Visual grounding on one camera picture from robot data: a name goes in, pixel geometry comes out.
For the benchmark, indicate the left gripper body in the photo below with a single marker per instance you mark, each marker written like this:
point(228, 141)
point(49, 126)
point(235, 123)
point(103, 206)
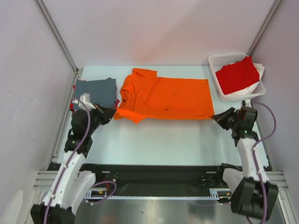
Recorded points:
point(93, 124)

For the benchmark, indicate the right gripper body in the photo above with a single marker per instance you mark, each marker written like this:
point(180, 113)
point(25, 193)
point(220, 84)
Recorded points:
point(230, 117)

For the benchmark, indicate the orange t-shirt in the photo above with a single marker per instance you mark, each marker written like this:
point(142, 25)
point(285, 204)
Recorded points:
point(146, 95)

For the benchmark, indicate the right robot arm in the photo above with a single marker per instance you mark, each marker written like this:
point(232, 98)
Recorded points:
point(253, 194)

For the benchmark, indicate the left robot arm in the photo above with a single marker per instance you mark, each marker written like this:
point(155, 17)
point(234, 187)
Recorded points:
point(75, 177)

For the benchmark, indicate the red folded t-shirt in stack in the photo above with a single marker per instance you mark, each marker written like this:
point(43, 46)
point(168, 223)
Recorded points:
point(72, 106)

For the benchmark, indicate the grey folded t-shirt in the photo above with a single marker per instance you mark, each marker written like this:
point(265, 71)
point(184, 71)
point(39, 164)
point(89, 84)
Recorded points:
point(102, 92)

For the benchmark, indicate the red t-shirt in basket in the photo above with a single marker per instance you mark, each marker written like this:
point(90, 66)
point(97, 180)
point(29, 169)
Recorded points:
point(234, 76)

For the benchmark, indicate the white plastic basket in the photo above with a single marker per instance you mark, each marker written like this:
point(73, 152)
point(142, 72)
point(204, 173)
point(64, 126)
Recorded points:
point(216, 62)

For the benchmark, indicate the white cloth in basket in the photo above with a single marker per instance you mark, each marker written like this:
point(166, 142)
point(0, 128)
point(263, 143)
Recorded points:
point(255, 87)

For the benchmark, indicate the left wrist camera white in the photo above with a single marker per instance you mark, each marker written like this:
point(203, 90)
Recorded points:
point(83, 102)

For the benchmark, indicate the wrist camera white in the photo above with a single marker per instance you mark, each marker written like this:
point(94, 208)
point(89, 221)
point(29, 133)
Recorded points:
point(83, 102)
point(246, 103)

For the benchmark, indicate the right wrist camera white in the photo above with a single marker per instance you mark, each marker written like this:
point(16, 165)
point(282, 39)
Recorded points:
point(246, 103)

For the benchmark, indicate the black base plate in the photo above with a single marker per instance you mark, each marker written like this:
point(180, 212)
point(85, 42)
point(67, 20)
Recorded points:
point(158, 181)

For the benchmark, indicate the aluminium frame rail front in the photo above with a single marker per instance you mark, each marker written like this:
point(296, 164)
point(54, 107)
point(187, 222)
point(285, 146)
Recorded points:
point(45, 179)

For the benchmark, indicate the left aluminium corner post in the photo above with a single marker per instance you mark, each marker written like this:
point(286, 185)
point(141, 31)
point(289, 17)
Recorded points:
point(54, 30)

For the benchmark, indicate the aluminium corner post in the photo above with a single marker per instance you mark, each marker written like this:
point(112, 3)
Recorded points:
point(272, 11)
point(54, 30)

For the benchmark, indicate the right aluminium corner post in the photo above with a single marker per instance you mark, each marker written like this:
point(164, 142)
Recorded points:
point(272, 11)

